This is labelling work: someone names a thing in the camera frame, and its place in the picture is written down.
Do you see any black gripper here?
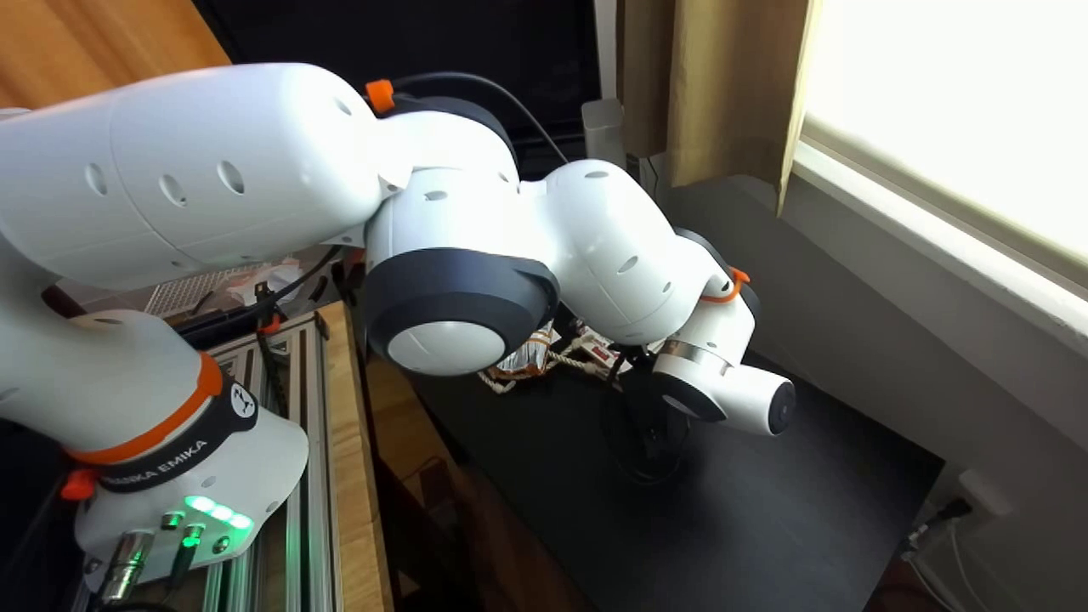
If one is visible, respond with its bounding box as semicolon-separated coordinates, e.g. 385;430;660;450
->
605;376;697;490

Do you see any wooden plank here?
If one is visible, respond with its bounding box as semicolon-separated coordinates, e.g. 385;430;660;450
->
320;298;398;612

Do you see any white upright box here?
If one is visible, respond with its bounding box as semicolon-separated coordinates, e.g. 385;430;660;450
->
580;95;628;170

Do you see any white power strip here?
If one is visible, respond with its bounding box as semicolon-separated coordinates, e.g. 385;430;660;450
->
951;467;1019;527

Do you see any beige curtain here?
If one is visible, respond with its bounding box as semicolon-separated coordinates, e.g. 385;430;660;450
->
619;0;817;216

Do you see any black orange tool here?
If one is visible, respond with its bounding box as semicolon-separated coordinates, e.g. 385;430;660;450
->
251;278;289;419

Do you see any wooden board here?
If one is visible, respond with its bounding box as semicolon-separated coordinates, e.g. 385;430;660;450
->
0;0;235;112

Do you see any white rope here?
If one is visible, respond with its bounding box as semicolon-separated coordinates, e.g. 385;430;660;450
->
479;320;628;399

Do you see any aluminium profile frame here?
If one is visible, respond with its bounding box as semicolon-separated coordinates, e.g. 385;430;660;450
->
200;308;342;612

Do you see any white window frame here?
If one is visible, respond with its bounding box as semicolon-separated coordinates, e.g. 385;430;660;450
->
787;117;1088;342

